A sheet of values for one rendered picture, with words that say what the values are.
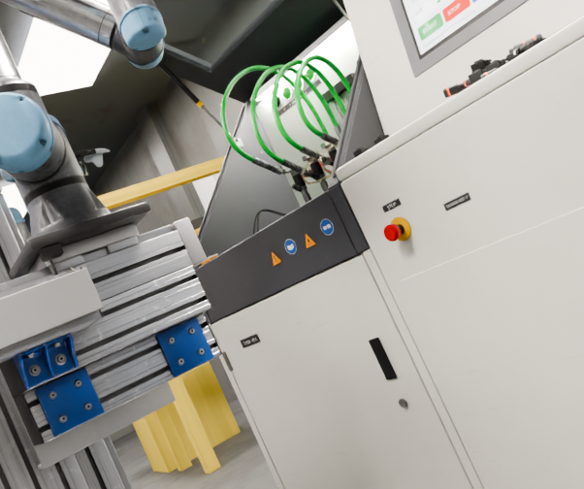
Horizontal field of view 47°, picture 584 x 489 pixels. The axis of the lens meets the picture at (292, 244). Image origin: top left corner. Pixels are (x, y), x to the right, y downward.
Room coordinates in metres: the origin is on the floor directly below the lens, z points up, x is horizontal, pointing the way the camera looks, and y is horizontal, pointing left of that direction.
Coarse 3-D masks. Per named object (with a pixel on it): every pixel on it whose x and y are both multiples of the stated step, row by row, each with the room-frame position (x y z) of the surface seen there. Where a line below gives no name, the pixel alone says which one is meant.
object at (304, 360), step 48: (288, 288) 1.70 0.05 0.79; (336, 288) 1.59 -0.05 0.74; (240, 336) 1.89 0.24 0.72; (288, 336) 1.75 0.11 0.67; (336, 336) 1.64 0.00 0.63; (384, 336) 1.53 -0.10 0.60; (240, 384) 1.96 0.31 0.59; (288, 384) 1.81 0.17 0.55; (336, 384) 1.69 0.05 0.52; (384, 384) 1.58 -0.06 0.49; (288, 432) 1.88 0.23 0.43; (336, 432) 1.74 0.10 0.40; (384, 432) 1.63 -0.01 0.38; (432, 432) 1.53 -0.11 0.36; (288, 480) 1.94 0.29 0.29; (336, 480) 1.80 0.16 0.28; (384, 480) 1.68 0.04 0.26; (432, 480) 1.57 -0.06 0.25
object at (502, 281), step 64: (384, 0) 1.61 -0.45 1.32; (576, 0) 1.27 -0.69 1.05; (384, 64) 1.62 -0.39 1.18; (448, 64) 1.49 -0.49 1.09; (576, 64) 1.08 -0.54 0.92; (384, 128) 1.64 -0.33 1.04; (448, 128) 1.27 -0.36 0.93; (512, 128) 1.18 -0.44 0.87; (576, 128) 1.11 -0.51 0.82; (384, 192) 1.41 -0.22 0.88; (448, 192) 1.31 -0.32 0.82; (512, 192) 1.22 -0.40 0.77; (576, 192) 1.15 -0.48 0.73; (384, 256) 1.46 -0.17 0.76; (448, 256) 1.36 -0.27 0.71; (512, 256) 1.26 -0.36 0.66; (576, 256) 1.18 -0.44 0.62; (448, 320) 1.40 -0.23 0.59; (512, 320) 1.30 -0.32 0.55; (576, 320) 1.22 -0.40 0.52; (448, 384) 1.46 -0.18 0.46; (512, 384) 1.35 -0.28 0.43; (576, 384) 1.26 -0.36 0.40; (512, 448) 1.40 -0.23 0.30; (576, 448) 1.30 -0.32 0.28
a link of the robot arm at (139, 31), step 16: (112, 0) 1.12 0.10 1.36; (128, 0) 1.11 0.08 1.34; (144, 0) 1.12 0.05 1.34; (128, 16) 1.11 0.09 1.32; (144, 16) 1.12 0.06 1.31; (160, 16) 1.15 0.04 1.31; (128, 32) 1.12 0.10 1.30; (144, 32) 1.12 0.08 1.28; (160, 32) 1.14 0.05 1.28; (144, 48) 1.17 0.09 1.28
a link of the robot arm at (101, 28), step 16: (0, 0) 1.24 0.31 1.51; (16, 0) 1.23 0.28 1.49; (32, 0) 1.22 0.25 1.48; (48, 0) 1.22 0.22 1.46; (64, 0) 1.22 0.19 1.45; (80, 0) 1.23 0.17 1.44; (96, 0) 1.25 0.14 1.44; (48, 16) 1.24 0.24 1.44; (64, 16) 1.23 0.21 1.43; (80, 16) 1.23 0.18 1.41; (96, 16) 1.23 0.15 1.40; (112, 16) 1.23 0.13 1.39; (80, 32) 1.25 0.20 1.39; (96, 32) 1.24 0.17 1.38; (112, 32) 1.24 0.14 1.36; (112, 48) 1.26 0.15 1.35; (128, 48) 1.23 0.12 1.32; (160, 48) 1.27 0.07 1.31; (144, 64) 1.29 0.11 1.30
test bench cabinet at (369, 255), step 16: (368, 256) 1.49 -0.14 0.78; (320, 272) 1.63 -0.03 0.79; (384, 288) 1.49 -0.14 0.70; (400, 320) 1.49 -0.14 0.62; (416, 352) 1.49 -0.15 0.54; (224, 368) 1.98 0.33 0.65; (432, 384) 1.49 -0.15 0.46; (240, 400) 1.98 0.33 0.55; (448, 416) 1.48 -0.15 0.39; (256, 432) 1.98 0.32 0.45; (448, 432) 1.50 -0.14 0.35; (464, 448) 1.48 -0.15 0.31; (272, 464) 1.97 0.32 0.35; (464, 464) 1.50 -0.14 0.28
